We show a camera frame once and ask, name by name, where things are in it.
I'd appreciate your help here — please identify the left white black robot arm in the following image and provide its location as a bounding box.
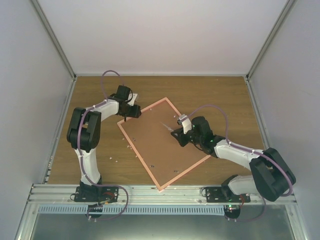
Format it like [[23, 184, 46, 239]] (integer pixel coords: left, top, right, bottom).
[[66, 85, 142, 202]]

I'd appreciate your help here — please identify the right vertical aluminium post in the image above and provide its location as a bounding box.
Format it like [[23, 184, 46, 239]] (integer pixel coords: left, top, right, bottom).
[[245, 0, 297, 81]]

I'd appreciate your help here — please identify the long clear glass shard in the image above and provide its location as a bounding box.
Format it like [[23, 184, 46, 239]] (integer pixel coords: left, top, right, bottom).
[[161, 122, 173, 132]]

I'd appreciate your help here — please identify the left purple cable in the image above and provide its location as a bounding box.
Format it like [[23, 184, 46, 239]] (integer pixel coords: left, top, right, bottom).
[[76, 69, 126, 186]]

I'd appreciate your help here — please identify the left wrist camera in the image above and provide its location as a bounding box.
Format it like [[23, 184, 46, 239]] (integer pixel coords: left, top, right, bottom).
[[128, 93, 139, 106]]

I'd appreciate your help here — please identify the grey slotted cable duct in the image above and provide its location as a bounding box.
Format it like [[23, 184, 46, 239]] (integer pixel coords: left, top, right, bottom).
[[38, 204, 225, 216]]

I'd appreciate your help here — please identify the purple cable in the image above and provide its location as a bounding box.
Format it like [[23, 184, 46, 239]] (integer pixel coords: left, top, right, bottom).
[[76, 69, 126, 186], [187, 104, 294, 198]]

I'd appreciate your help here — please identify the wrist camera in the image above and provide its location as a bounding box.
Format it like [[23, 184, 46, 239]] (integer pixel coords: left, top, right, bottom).
[[128, 93, 139, 106], [177, 114, 192, 134]]

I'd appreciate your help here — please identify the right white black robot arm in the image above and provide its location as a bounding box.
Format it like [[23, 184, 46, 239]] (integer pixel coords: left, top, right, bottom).
[[171, 114, 296, 203]]

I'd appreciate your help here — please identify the vertical aluminium post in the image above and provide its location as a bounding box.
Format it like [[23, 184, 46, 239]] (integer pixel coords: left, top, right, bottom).
[[245, 0, 297, 81], [30, 0, 77, 82]]

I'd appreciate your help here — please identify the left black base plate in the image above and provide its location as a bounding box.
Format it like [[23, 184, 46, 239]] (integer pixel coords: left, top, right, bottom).
[[70, 184, 119, 204]]

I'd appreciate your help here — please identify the pink picture frame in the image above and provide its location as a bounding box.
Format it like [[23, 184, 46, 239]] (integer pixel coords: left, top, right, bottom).
[[117, 97, 210, 191]]

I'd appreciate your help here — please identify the aluminium mounting rail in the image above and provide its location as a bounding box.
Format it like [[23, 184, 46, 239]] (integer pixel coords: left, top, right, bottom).
[[27, 183, 297, 206]]

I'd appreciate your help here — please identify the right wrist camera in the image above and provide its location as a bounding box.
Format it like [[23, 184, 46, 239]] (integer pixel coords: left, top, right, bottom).
[[177, 114, 192, 134]]

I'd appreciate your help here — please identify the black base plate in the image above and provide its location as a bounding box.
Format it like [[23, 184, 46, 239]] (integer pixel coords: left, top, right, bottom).
[[70, 184, 119, 204], [201, 186, 251, 204]]

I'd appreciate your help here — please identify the left vertical aluminium post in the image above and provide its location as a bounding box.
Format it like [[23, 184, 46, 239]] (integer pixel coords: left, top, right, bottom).
[[30, 0, 77, 82]]

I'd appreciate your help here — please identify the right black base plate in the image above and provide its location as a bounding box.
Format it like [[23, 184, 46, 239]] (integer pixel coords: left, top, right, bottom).
[[201, 186, 251, 204]]

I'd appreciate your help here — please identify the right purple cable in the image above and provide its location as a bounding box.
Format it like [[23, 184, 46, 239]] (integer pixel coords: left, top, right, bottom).
[[187, 104, 294, 198]]

